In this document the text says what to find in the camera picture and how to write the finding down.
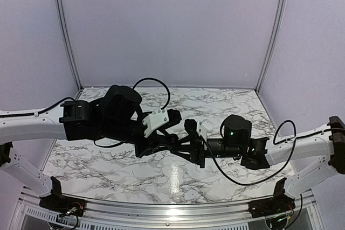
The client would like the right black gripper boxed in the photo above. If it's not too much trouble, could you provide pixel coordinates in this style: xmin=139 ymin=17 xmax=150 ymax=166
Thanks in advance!
xmin=170 ymin=135 xmax=244 ymax=169

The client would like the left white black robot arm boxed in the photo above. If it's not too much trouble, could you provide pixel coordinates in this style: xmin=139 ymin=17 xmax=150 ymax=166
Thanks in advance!
xmin=1 ymin=85 xmax=181 ymax=211

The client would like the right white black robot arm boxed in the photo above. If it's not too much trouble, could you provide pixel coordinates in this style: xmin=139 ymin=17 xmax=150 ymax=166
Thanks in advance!
xmin=171 ymin=115 xmax=344 ymax=213

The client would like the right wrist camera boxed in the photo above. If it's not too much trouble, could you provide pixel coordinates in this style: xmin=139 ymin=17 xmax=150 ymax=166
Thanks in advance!
xmin=184 ymin=119 xmax=213 ymax=141

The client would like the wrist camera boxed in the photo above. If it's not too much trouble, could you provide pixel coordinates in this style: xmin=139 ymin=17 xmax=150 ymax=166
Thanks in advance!
xmin=142 ymin=109 xmax=182 ymax=138
xmin=184 ymin=119 xmax=213 ymax=141

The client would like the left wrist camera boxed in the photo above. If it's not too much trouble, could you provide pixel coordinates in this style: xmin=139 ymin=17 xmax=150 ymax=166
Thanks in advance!
xmin=142 ymin=109 xmax=182 ymax=138

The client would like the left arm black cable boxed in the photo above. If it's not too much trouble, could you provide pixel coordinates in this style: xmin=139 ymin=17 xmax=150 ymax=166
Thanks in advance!
xmin=133 ymin=77 xmax=170 ymax=112

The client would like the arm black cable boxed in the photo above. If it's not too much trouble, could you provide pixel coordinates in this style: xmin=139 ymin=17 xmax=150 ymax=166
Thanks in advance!
xmin=207 ymin=120 xmax=297 ymax=186
xmin=133 ymin=77 xmax=170 ymax=112

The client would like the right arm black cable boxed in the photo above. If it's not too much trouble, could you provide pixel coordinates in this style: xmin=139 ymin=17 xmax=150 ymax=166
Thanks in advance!
xmin=207 ymin=120 xmax=297 ymax=186

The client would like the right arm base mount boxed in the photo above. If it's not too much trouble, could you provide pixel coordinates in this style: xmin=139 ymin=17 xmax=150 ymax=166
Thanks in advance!
xmin=248 ymin=178 xmax=295 ymax=218

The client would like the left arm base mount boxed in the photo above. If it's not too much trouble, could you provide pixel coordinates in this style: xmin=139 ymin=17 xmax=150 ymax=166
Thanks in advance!
xmin=39 ymin=177 xmax=86 ymax=217

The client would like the aluminium front rail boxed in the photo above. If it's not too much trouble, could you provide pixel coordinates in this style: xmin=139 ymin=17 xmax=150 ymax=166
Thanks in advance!
xmin=16 ymin=194 xmax=319 ymax=230

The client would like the right corner aluminium post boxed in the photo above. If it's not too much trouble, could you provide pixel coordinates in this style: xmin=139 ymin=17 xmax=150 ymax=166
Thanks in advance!
xmin=255 ymin=0 xmax=286 ymax=95

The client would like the corner aluminium post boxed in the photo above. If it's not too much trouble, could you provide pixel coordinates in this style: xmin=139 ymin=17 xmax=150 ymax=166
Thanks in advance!
xmin=55 ymin=0 xmax=83 ymax=92
xmin=255 ymin=0 xmax=286 ymax=95

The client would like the left corner aluminium post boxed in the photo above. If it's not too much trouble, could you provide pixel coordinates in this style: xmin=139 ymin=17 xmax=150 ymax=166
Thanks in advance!
xmin=55 ymin=0 xmax=83 ymax=92

